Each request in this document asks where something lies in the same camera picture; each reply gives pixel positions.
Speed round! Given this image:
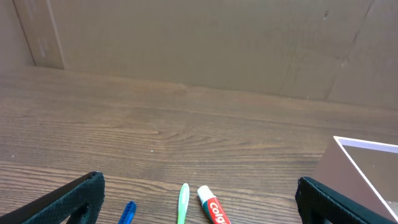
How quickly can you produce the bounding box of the red Colgate toothpaste tube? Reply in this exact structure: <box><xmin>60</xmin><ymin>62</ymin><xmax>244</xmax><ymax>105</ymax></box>
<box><xmin>197</xmin><ymin>185</ymin><xmax>231</xmax><ymax>224</ymax></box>

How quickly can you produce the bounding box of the white cardboard box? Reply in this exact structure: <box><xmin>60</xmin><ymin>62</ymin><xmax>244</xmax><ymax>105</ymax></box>
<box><xmin>311</xmin><ymin>136</ymin><xmax>397</xmax><ymax>223</ymax></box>

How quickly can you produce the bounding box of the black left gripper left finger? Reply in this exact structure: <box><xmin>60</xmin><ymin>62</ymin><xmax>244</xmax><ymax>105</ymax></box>
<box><xmin>1</xmin><ymin>171</ymin><xmax>105</xmax><ymax>224</ymax></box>

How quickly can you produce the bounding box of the green toothbrush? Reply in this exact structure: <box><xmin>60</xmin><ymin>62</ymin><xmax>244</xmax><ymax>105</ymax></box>
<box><xmin>177</xmin><ymin>183</ymin><xmax>190</xmax><ymax>224</ymax></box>

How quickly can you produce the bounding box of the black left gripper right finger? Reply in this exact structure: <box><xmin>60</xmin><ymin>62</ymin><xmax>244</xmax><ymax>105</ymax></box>
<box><xmin>295</xmin><ymin>177</ymin><xmax>394</xmax><ymax>224</ymax></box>

